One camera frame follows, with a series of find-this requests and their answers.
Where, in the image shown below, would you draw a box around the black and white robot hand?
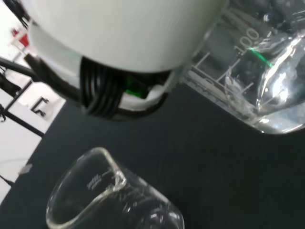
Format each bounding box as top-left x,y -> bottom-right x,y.
25,0 -> 229,121

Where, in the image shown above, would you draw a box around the red object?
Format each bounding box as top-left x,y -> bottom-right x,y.
9,27 -> 31,46

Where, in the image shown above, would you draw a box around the black tripod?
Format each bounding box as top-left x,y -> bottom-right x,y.
0,56 -> 50,137

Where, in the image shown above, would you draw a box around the black bench cloth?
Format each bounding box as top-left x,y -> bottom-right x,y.
0,81 -> 305,229

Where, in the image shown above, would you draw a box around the clear tape piece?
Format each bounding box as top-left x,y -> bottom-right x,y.
20,164 -> 33,175

